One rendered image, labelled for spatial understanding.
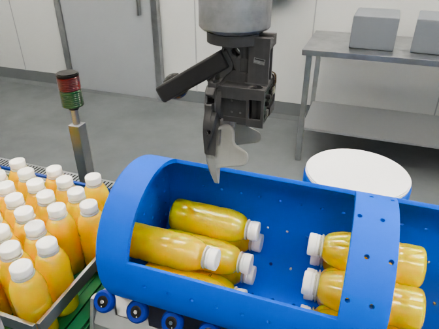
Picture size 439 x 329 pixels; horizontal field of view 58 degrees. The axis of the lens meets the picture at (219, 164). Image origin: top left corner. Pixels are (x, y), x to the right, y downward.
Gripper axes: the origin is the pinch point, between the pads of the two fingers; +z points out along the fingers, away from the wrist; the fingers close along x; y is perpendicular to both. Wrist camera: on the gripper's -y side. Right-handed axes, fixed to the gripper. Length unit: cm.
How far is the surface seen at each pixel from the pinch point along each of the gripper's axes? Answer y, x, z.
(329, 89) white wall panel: -4, 328, 97
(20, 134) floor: -267, 205, 130
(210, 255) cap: -1.2, -1.2, 17.9
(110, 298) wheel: -21.1, -5.1, 31.9
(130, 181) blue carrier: -16.5, 0.4, 6.8
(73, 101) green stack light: -58, 39, 11
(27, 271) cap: -32.4, -11.9, 21.7
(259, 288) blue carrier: 5.7, 8.5, 33.3
